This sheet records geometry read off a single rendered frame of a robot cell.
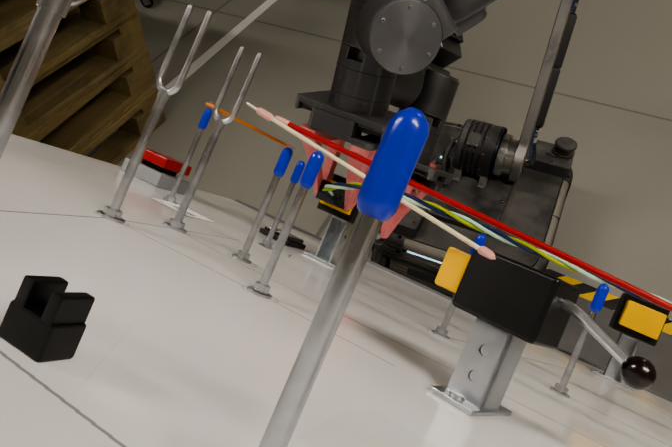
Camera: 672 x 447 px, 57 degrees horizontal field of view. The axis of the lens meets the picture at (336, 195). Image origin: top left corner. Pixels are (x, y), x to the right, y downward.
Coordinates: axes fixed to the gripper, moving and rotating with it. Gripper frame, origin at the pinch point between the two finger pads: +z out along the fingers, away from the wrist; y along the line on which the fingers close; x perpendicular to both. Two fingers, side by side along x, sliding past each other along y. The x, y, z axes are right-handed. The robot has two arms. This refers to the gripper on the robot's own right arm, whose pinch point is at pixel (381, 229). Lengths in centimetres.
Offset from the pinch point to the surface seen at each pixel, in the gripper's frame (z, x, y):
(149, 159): 0.3, -18.5, -21.5
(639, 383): -5, -39, 32
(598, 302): -4.5, -19.2, 27.2
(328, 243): 2.0, -10.7, -0.3
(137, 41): -14, 90, -163
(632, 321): -0.7, 6.5, 28.5
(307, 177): -7.2, -39.1, 13.1
